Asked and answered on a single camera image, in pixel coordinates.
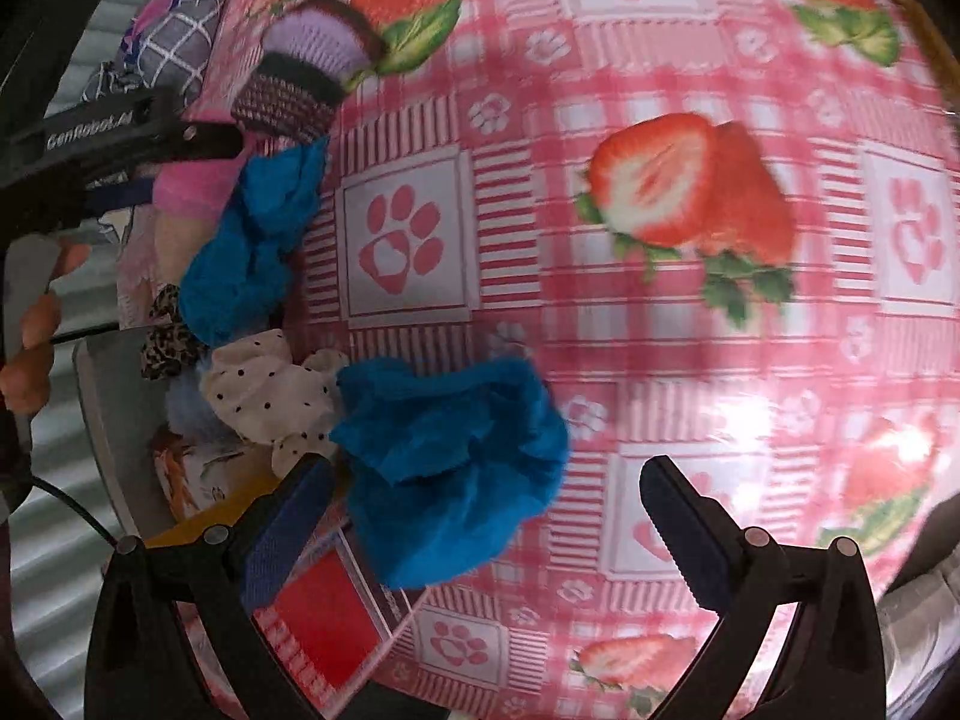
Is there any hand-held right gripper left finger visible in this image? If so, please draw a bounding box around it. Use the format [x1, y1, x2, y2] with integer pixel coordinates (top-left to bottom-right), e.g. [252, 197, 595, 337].
[84, 454, 335, 720]

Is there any grey plaid star blanket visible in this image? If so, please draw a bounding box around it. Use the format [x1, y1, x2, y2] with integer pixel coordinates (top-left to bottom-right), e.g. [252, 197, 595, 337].
[82, 0, 237, 110]

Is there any light blue fluffy scrunchie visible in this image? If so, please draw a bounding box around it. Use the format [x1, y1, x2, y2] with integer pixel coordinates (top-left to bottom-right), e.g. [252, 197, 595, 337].
[166, 367, 226, 436]

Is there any blue cloth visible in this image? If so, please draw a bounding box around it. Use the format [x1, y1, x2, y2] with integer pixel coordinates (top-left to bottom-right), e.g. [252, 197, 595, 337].
[178, 136, 331, 350]
[328, 356, 571, 592]

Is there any person's left hand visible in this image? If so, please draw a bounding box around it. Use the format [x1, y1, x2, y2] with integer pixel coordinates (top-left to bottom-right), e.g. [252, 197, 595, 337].
[0, 240, 95, 417]

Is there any white paper with orange fox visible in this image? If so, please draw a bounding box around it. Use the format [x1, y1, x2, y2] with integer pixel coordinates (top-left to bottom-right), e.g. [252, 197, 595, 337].
[154, 439, 278, 526]

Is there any white polka dot scrunchie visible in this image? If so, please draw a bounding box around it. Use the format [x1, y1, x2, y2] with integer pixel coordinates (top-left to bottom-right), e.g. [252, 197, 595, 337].
[199, 328, 353, 479]

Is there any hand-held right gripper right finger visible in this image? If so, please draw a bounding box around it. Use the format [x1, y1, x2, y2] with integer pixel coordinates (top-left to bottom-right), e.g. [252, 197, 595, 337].
[639, 456, 887, 720]

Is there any strawberry print pink tablecloth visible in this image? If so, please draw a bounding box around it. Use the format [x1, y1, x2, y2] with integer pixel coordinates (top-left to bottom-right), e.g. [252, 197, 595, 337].
[112, 0, 953, 720]

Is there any purple knit sock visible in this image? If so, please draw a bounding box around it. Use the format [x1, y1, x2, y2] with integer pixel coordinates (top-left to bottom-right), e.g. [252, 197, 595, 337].
[229, 0, 391, 145]

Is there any white storage box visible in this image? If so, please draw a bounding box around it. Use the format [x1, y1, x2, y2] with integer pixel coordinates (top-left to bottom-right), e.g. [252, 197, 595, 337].
[71, 330, 177, 541]

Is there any leopard print scarf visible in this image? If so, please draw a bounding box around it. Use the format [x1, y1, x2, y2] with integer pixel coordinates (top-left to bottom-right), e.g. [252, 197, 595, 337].
[141, 283, 211, 382]

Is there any pink sock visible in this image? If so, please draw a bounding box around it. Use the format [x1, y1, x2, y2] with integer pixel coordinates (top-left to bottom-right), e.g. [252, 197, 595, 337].
[154, 157, 245, 224]

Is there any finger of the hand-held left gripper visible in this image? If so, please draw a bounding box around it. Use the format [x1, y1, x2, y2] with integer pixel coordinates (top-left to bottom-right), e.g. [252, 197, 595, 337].
[178, 122, 246, 164]
[85, 182, 156, 209]

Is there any black cable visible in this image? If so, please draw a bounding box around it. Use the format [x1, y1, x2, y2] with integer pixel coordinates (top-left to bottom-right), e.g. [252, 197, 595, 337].
[30, 476, 121, 545]

